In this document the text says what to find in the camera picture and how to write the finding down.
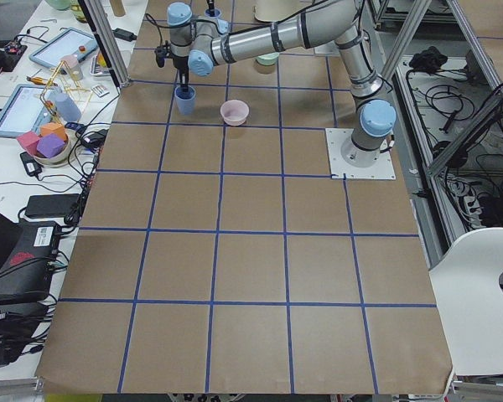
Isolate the black power adapter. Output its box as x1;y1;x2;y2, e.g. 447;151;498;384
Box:
24;193;80;219

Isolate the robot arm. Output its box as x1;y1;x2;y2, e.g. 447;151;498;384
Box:
154;1;397;168

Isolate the teach pendant tablet near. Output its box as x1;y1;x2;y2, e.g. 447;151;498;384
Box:
0;85;52;138

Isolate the teach pendant tablet far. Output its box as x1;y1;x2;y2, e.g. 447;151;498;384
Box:
29;28;98;69

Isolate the teach pendant tablet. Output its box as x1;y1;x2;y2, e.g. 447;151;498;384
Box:
29;28;98;69
0;85;52;138

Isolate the aluminium frame post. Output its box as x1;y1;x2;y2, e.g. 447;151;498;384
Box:
79;0;130;88

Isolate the pink bowl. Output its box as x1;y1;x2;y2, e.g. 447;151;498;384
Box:
220;100;250;126

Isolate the mint green bowl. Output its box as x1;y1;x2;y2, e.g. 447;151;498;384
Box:
256;52;279;66

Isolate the cardboard tube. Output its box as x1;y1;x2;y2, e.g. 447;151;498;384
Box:
110;0;126;18

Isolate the white chair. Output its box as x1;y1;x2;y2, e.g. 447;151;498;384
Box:
429;228;503;376

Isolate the pink cup on desk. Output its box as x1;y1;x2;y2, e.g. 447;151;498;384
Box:
61;54;80;72

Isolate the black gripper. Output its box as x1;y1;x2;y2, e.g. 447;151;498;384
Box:
154;40;191;86
206;0;215;13

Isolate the bowl of foam cubes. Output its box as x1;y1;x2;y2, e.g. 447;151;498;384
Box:
17;122;72;168

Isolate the gold wire rack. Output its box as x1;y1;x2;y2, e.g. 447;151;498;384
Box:
40;61;93;122

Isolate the light blue cylinder cup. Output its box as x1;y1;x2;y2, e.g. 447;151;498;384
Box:
55;93;81;122

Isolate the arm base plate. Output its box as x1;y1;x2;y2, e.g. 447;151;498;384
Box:
324;128;396;180

